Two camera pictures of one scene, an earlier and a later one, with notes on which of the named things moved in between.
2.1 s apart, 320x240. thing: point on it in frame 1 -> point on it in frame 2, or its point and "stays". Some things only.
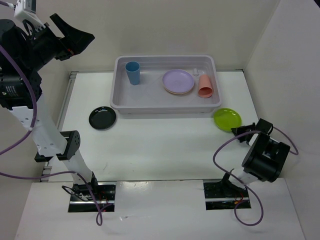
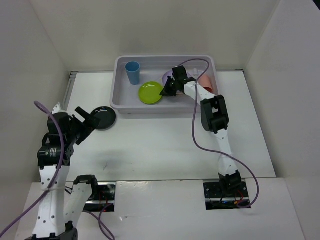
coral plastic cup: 205,88 stays
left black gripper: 77,40 -> 92,122
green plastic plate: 225,119 -> 149,92
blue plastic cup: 132,68 stays
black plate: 102,118 stays
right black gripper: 238,130 -> 166,91
